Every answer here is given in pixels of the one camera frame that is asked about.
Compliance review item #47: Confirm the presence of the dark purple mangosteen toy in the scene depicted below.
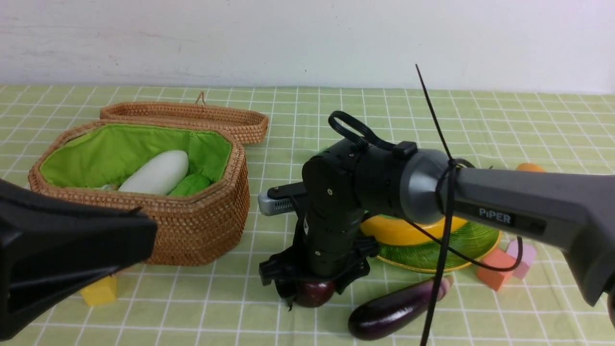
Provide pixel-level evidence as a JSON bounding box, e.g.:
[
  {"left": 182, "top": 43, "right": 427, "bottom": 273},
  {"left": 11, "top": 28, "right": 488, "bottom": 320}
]
[{"left": 294, "top": 281, "right": 336, "bottom": 308}]

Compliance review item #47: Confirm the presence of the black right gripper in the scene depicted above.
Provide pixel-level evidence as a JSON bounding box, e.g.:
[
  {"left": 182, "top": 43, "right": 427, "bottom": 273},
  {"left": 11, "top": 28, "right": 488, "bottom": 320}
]
[{"left": 259, "top": 207, "right": 380, "bottom": 311}]

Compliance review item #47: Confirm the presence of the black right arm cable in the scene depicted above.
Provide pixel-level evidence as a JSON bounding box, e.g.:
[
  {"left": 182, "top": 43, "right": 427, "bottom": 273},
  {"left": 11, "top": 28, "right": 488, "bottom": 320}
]
[{"left": 328, "top": 111, "right": 524, "bottom": 272}]

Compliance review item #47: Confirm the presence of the salmon foam cube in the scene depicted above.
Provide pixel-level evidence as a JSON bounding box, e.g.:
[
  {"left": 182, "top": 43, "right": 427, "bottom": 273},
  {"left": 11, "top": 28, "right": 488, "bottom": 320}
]
[{"left": 475, "top": 247, "right": 516, "bottom": 292}]

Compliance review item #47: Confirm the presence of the purple eggplant toy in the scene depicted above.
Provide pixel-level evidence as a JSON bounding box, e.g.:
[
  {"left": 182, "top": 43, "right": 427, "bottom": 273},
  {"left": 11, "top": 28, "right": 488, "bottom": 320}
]
[{"left": 347, "top": 278, "right": 435, "bottom": 340}]

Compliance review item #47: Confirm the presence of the woven rattan basket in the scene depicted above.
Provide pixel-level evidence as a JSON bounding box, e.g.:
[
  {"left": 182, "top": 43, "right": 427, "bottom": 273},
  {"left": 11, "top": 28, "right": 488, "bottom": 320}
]
[{"left": 28, "top": 120, "right": 250, "bottom": 266}]

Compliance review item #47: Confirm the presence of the white radish toy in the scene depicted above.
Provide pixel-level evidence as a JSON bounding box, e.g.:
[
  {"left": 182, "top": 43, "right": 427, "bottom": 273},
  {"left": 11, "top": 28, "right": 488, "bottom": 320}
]
[{"left": 118, "top": 150, "right": 189, "bottom": 195}]

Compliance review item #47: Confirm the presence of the pink foam cube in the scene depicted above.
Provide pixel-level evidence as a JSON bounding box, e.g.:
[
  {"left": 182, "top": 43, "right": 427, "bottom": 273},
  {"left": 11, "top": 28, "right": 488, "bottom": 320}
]
[{"left": 506, "top": 239, "right": 537, "bottom": 280}]

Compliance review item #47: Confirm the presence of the woven rattan basket lid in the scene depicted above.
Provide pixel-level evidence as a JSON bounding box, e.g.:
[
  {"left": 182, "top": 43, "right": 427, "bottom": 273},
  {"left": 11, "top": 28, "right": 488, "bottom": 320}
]
[{"left": 99, "top": 92, "right": 270, "bottom": 145}]

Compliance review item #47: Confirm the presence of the yellow banana toy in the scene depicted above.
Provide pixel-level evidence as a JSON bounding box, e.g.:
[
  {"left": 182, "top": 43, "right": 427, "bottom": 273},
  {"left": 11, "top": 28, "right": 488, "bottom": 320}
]
[{"left": 360, "top": 215, "right": 469, "bottom": 246}]

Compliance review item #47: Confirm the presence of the green checkered tablecloth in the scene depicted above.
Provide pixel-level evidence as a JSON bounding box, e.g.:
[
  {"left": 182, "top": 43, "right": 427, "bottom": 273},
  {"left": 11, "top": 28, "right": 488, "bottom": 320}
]
[{"left": 0, "top": 85, "right": 615, "bottom": 346}]

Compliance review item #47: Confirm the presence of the orange mango toy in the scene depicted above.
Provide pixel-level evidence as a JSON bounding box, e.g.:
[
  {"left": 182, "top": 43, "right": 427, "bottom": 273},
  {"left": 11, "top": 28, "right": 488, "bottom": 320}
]
[{"left": 516, "top": 162, "right": 546, "bottom": 173}]

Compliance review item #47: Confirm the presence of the black right zip tie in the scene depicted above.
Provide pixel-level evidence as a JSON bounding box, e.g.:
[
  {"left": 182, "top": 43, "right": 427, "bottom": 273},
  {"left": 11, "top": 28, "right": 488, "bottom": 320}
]
[{"left": 415, "top": 63, "right": 453, "bottom": 346}]

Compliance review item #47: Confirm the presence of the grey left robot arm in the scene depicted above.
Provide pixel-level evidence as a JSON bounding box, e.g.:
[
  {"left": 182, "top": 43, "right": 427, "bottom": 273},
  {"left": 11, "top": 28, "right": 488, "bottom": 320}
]
[{"left": 0, "top": 180, "right": 158, "bottom": 341}]

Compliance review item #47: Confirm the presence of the yellow foam block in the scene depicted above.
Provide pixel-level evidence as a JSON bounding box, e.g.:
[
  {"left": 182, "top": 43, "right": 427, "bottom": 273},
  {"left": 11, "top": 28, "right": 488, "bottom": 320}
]
[{"left": 80, "top": 276, "right": 117, "bottom": 307}]

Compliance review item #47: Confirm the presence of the green leaf-shaped glass plate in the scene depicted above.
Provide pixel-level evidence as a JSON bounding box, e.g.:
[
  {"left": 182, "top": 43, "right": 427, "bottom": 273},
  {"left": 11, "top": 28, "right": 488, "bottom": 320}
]
[{"left": 363, "top": 213, "right": 501, "bottom": 274}]

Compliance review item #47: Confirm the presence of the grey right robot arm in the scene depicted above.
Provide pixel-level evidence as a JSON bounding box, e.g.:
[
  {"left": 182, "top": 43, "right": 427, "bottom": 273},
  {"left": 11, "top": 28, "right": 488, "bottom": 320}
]
[{"left": 258, "top": 138, "right": 615, "bottom": 319}]

